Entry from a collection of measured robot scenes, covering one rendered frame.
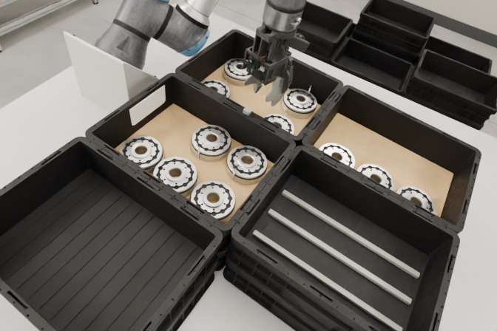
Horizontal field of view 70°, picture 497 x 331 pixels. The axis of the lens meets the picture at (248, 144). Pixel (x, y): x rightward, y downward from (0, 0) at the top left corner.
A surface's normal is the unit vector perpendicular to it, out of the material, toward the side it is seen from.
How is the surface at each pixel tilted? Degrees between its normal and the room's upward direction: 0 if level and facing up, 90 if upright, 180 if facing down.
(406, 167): 0
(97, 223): 0
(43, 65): 0
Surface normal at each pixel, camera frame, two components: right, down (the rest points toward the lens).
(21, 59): 0.14, -0.64
